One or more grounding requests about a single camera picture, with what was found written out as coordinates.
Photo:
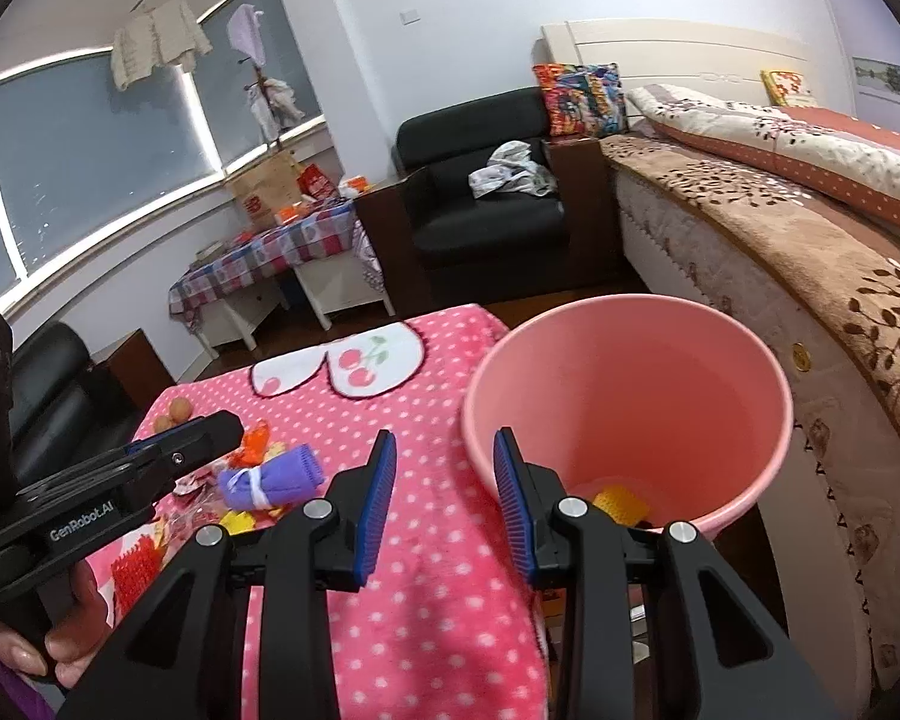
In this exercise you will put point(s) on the hanging lilac cloth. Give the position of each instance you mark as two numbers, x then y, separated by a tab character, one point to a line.
244	33

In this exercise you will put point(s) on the yellow patterned pillow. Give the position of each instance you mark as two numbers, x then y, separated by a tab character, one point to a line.
787	88

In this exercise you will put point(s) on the white mattress side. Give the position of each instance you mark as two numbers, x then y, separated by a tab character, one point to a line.
832	513

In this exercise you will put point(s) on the crumpled white cloth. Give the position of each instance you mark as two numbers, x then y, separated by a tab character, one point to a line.
512	169

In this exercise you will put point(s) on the black armchair left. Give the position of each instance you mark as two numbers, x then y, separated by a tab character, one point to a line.
65	409

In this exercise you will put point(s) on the colourful patterned cushion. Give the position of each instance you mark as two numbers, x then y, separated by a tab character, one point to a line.
583	101

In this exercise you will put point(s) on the plaid tablecloth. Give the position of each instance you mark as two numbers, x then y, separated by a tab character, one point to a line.
318	236

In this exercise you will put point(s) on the brown wooden side cabinet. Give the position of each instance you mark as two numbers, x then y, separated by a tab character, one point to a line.
133	363

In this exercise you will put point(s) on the coat stand with clothes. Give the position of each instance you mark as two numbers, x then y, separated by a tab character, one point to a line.
273	105

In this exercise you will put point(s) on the white side table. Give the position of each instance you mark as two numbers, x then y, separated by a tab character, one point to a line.
318	290

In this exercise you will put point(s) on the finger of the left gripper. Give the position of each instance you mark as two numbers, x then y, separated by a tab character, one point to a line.
170	440

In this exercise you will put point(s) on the brown leaf pattern blanket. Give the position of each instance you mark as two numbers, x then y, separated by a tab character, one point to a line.
839	270

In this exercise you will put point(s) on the person's left hand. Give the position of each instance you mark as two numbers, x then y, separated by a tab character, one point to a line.
71	644

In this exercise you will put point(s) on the floral white orange quilt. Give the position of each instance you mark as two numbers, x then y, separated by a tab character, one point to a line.
848	160

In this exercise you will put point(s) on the lilac sliding wardrobe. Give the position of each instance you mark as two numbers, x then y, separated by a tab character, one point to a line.
870	36

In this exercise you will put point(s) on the pink plastic bucket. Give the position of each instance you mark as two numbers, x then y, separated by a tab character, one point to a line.
668	397

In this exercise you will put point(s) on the white bed headboard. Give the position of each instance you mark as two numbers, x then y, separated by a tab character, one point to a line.
717	60

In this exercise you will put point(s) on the red gift bag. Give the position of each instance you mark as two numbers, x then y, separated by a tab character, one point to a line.
314	183

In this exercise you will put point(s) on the hanging white jacket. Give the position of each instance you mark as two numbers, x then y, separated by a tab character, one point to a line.
164	36

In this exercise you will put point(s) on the brown egg near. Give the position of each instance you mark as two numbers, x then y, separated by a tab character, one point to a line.
162	423

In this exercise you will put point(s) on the yellow foam fruit net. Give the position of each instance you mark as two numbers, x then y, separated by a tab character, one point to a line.
623	506

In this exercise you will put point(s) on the orange plastic bag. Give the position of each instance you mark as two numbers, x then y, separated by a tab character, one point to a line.
252	448

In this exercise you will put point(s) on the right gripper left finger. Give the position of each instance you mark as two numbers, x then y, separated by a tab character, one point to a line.
242	621

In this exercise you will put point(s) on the brown paper bag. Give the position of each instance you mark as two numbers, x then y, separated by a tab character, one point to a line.
267	187

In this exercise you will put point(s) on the pink polka dot blanket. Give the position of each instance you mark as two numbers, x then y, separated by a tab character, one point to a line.
381	584

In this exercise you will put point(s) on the yellow snack wrapper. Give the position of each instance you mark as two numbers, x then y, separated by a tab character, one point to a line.
238	522

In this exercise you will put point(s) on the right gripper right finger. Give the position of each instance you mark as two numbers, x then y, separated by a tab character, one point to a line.
715	650

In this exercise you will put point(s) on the red foam fruit net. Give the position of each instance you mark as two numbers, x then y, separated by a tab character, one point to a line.
133	572

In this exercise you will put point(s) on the crinkled clear snack wrapper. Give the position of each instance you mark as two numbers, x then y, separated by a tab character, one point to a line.
195	501

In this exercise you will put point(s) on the purple wrapper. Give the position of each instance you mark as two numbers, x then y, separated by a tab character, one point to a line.
290	478

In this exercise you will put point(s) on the wall light switch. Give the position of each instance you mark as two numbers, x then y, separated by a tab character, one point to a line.
409	17

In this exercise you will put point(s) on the black armchair by bed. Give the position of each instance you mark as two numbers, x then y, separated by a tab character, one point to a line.
439	245

